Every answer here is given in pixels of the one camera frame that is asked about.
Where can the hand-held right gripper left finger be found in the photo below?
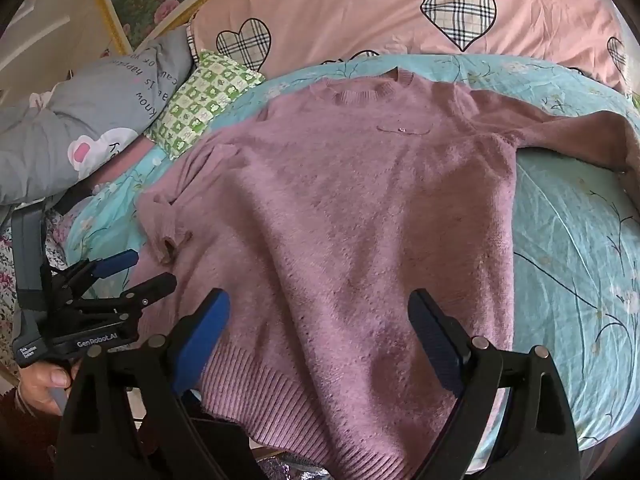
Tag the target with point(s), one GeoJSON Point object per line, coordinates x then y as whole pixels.
{"type": "Point", "coordinates": [202, 330]}

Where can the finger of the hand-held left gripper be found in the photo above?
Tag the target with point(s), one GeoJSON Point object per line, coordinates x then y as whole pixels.
{"type": "Point", "coordinates": [155, 287]}
{"type": "Point", "coordinates": [117, 261]}

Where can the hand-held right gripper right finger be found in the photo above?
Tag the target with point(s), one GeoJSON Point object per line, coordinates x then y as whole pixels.
{"type": "Point", "coordinates": [435, 335]}

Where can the pink knit sweater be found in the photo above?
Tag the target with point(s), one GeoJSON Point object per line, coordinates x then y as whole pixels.
{"type": "Point", "coordinates": [345, 220]}

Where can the person's left hand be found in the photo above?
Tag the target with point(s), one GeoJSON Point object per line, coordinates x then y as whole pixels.
{"type": "Point", "coordinates": [42, 385]}

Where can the grey printed pillow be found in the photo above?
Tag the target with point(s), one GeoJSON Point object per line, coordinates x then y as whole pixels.
{"type": "Point", "coordinates": [85, 120]}

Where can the teal floral bed sheet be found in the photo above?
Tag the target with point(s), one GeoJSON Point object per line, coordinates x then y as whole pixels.
{"type": "Point", "coordinates": [565, 240]}

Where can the green checkered pillow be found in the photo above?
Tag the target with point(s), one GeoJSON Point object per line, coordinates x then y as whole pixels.
{"type": "Point", "coordinates": [205, 102]}

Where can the pink heart-print quilt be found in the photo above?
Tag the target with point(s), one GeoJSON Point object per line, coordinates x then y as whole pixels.
{"type": "Point", "coordinates": [415, 10]}

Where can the framed landscape wall picture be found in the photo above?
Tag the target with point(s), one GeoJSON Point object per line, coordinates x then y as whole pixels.
{"type": "Point", "coordinates": [150, 0]}

